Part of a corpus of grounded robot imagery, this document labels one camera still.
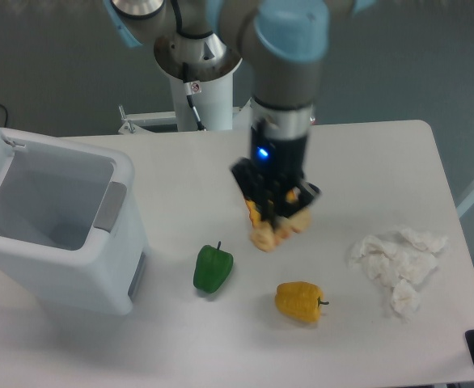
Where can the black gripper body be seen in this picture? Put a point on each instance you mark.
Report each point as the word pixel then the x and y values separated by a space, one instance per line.
pixel 271 158

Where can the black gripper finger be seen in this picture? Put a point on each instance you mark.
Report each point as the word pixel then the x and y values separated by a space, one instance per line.
pixel 265 193
pixel 298 198

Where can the pale square bread piece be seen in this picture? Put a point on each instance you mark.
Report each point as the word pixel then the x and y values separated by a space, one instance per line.
pixel 265 239

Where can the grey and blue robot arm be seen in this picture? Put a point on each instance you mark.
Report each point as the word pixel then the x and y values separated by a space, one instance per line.
pixel 285 43

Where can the white trash can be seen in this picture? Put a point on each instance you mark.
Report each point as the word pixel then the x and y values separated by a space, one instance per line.
pixel 70 229

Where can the orange toast slice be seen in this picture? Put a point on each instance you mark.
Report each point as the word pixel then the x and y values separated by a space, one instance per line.
pixel 253 213

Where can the green bell pepper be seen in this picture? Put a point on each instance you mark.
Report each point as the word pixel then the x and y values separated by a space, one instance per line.
pixel 213 266

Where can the yellow bell pepper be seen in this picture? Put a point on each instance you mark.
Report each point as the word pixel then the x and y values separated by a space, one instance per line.
pixel 300 300

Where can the crumpled white tissue paper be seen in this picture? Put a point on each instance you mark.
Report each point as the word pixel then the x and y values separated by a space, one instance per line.
pixel 401 261

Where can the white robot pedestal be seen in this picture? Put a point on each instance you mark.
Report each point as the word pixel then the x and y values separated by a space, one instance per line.
pixel 200 74

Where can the white table frame bracket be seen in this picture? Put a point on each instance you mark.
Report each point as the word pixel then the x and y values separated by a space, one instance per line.
pixel 159 122

